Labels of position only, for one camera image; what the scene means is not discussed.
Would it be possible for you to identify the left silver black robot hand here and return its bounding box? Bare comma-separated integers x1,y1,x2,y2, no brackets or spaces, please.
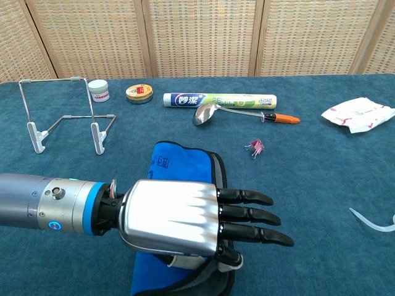
118,178,295,274

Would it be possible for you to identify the grey and blue cloth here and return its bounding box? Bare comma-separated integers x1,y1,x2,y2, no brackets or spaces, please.
129,141,235,296

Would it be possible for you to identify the cling film roll box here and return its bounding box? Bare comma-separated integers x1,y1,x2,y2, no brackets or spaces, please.
162,92,278,110

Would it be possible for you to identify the white packet red print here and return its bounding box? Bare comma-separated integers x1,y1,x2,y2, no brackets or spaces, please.
320,97,395,134

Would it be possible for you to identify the wicker folding screen panel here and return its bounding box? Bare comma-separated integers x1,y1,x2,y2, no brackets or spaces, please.
25,0,154,80
255,0,385,77
351,0,395,75
0,0,59,83
141,0,265,78

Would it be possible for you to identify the pink binder clip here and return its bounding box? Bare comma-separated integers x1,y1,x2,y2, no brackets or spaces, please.
244,138,265,160

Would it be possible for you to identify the metal wire stand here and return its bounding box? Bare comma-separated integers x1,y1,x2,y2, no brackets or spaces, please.
18,76,117,154

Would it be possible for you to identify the small white jar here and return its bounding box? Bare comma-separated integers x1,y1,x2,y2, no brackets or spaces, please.
88,80,110,103

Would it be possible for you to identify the steel ladle orange handle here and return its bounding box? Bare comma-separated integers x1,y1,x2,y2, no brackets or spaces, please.
193,102,301,126

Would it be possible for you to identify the round yellow tin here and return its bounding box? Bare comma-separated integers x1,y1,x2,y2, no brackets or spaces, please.
125,85,154,105

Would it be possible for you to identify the teal table cloth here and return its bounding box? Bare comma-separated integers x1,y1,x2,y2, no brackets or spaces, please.
0,73,395,296

